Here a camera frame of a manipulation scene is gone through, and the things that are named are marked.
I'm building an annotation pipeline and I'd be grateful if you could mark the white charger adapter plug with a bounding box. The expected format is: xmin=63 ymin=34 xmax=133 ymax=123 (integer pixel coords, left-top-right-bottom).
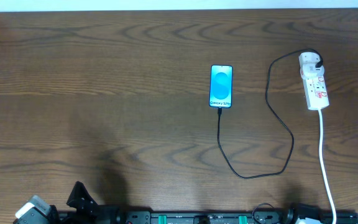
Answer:
xmin=298 ymin=52 xmax=324 ymax=80

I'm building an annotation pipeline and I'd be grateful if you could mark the black USB charging cable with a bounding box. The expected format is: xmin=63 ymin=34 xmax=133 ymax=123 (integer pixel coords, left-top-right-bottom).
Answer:
xmin=216 ymin=48 xmax=324 ymax=180

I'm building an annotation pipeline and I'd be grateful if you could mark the white power strip cord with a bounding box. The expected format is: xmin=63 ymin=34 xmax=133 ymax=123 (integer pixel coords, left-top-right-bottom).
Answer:
xmin=317 ymin=108 xmax=337 ymax=224

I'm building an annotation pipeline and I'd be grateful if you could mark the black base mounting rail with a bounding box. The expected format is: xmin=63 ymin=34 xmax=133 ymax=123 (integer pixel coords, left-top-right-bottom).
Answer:
xmin=57 ymin=203 xmax=358 ymax=224

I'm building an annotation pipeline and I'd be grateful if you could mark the white power strip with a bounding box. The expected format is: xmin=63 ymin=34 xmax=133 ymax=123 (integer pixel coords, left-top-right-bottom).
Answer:
xmin=300 ymin=63 xmax=329 ymax=111

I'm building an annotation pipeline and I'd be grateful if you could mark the blue screen Galaxy smartphone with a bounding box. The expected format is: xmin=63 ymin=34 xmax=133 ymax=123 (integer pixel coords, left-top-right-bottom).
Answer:
xmin=209 ymin=65 xmax=233 ymax=108

